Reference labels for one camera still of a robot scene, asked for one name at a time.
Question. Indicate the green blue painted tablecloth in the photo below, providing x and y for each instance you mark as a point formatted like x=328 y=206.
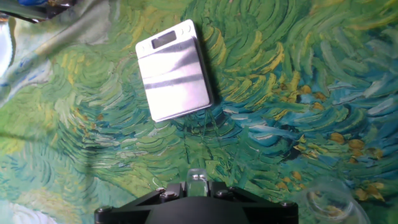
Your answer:
x=93 y=140

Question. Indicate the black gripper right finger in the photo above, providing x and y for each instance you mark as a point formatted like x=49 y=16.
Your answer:
x=270 y=214

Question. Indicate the silver digital pocket scale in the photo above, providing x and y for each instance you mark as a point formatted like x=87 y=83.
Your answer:
x=177 y=77

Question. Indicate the clear plastic cup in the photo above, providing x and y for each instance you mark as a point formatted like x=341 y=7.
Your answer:
x=329 y=214

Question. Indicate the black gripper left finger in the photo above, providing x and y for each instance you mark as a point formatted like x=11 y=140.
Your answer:
x=124 y=214

